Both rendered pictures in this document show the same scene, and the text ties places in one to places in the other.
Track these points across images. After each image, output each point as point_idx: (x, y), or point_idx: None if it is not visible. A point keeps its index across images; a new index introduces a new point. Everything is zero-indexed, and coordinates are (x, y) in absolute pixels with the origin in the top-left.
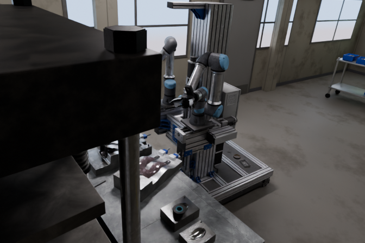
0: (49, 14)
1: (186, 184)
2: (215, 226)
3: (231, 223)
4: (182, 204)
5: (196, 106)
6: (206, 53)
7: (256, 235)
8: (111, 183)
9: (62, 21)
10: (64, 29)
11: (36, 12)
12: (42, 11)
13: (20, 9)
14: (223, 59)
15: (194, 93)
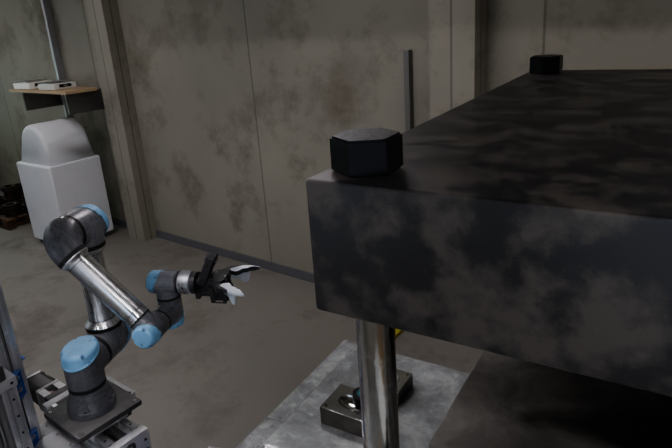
0: (456, 114)
1: (270, 435)
2: (350, 379)
3: (334, 367)
4: (341, 405)
5: (181, 309)
6: (68, 223)
7: (341, 346)
8: None
9: (496, 97)
10: (533, 87)
11: (456, 123)
12: (431, 126)
13: (455, 138)
14: (103, 211)
15: (196, 272)
